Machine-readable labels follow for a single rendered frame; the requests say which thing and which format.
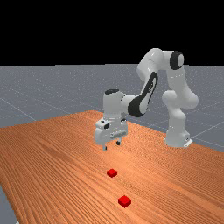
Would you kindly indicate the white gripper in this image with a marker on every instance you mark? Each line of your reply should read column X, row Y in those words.
column 110, row 132

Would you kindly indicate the red cube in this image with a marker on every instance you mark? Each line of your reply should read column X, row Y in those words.
column 112, row 173
column 124, row 201

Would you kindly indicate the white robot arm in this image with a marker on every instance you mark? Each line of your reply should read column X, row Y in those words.
column 177, row 122

